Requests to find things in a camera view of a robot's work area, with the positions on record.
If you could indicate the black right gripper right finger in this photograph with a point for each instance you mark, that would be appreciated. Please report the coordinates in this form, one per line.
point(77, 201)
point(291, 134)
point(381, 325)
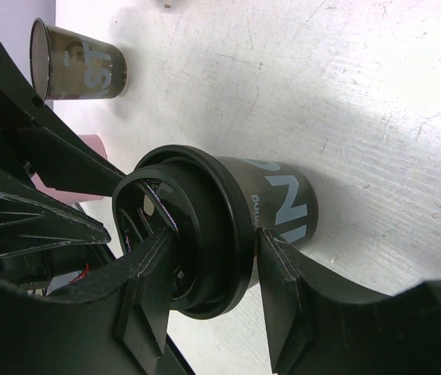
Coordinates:
point(318, 322)

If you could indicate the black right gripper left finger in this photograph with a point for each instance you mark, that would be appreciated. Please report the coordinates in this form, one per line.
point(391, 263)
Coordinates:
point(113, 321)

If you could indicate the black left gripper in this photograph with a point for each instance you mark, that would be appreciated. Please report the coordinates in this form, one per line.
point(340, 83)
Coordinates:
point(40, 237)

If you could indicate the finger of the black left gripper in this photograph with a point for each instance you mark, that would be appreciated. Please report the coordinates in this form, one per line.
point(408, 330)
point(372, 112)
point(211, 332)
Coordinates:
point(34, 137)

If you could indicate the black cup lid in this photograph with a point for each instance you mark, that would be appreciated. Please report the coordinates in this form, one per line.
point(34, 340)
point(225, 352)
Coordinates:
point(192, 193)

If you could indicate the dark plastic cup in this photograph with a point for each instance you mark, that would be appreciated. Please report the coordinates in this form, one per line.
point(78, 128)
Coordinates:
point(280, 198)
point(65, 65)

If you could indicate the pink straw holder cup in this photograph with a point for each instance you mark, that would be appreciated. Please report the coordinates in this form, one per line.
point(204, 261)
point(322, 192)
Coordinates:
point(92, 159)

